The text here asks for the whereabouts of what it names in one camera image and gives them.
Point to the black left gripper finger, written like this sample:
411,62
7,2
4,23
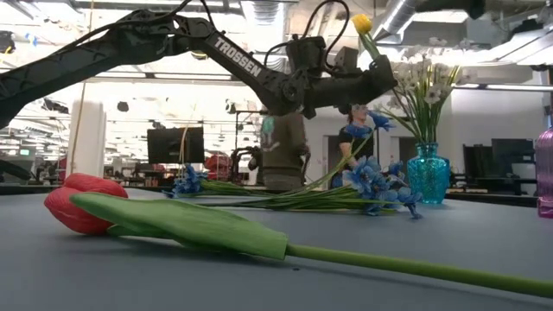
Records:
382,80

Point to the white flower bunch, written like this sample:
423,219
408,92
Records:
421,121

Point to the yellow tulip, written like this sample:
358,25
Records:
362,23

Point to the pink ribbed glass vase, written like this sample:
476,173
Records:
545,173

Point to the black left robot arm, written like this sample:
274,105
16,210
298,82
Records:
242,62

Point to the black background robot arm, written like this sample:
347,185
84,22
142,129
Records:
242,157

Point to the teal textured glass vase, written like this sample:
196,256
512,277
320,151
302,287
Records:
427,173

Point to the person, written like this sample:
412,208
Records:
347,149
283,147

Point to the black upright panel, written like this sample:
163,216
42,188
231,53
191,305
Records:
477,160

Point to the red bulky object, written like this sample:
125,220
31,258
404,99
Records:
218,166

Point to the black wide desk monitor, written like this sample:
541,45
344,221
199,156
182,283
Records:
514,151

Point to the blue-grey table mat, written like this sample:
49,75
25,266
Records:
389,242

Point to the black monitor on stand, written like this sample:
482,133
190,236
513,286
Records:
175,144

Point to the red tulip with green leaf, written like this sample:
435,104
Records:
181,220

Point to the white round pillar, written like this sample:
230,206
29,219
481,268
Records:
86,138

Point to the green exit sign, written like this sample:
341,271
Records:
24,152

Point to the silver ceiling duct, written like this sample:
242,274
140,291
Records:
395,17

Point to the black table frame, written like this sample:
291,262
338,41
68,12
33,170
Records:
492,199

